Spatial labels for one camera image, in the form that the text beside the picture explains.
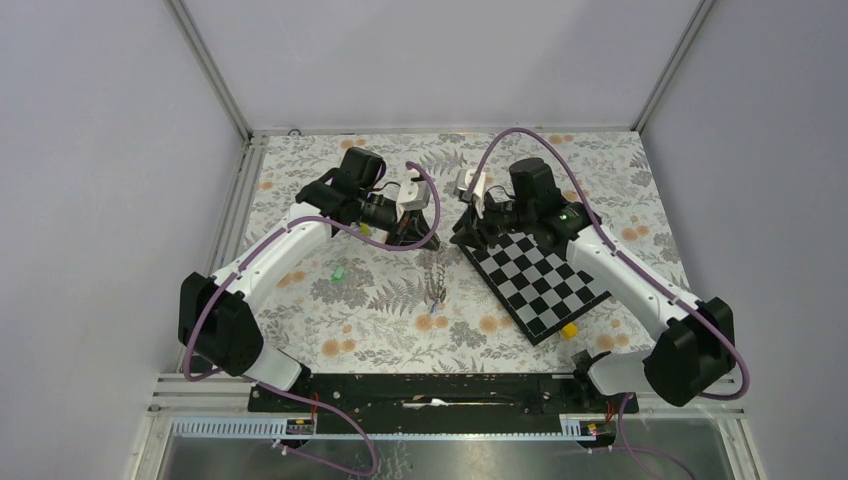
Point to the yellow cube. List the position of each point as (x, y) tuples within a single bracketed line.
[(569, 331)]

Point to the slotted cable duct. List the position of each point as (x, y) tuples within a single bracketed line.
[(281, 428)]

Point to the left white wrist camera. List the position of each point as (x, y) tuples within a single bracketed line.
[(413, 193)]

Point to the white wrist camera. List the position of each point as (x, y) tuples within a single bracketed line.
[(413, 193), (470, 186)]

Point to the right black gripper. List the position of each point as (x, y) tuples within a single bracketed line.
[(477, 231)]

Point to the aluminium frame post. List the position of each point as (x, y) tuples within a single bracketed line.
[(672, 65), (208, 66)]

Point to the key with green tag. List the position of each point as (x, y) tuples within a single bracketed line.
[(339, 273)]

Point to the right aluminium frame post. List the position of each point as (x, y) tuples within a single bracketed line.
[(672, 65)]

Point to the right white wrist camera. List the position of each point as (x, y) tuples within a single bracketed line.
[(470, 186)]

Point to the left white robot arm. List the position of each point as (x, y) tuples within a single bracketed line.
[(217, 313)]

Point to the left aluminium frame post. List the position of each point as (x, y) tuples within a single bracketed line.
[(208, 66)]

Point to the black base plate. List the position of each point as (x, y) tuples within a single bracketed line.
[(449, 403)]

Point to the black white checkerboard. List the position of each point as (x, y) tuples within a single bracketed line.
[(540, 291)]

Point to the floral patterned mat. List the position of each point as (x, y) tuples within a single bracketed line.
[(378, 321)]

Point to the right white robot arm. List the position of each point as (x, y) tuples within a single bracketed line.
[(691, 336)]

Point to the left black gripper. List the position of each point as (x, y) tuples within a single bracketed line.
[(414, 228)]

